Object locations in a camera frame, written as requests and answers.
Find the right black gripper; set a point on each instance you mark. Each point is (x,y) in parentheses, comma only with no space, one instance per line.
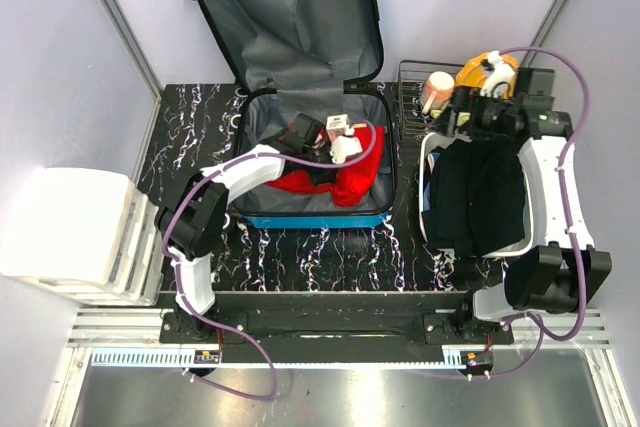
(467,99)

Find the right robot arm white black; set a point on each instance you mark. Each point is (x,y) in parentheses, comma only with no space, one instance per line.
(500,182)

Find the red garment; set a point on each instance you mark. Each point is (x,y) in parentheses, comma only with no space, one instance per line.
(350,184)

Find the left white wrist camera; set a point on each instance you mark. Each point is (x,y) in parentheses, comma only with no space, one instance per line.
(347,144)

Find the black garment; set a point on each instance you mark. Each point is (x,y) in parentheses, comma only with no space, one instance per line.
(475,197)

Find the small white pink box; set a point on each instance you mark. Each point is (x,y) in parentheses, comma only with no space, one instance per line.
(336,126)

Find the blue cotton shirt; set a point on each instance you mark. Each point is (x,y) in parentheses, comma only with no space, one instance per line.
(430,161)

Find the black marbled table mat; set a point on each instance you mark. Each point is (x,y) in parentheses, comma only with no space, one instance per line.
(196,127)

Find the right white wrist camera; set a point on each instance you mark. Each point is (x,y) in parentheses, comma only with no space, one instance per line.
(499,74)

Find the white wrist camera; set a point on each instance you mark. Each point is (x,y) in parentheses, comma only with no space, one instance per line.
(347,144)
(499,74)

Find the black wire dish rack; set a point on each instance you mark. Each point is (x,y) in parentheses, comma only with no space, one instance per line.
(412,79)

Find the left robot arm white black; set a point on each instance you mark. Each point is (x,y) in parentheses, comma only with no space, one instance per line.
(193,218)

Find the blue cartoon fish suitcase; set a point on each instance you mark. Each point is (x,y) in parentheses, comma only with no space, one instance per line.
(316,58)

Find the white rectangular plastic basin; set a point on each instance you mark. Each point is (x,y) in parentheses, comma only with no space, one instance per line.
(425,157)

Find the white drawer organizer box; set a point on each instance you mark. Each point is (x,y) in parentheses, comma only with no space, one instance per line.
(87,235)

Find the aluminium rail frame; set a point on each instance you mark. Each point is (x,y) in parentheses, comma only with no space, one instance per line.
(166,336)

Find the pink plastic cup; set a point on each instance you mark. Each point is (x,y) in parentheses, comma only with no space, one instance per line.
(436,91)

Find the orange round plate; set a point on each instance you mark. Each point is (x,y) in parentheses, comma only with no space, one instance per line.
(472,74)

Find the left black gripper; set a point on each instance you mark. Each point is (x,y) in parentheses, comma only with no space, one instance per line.
(328,176)

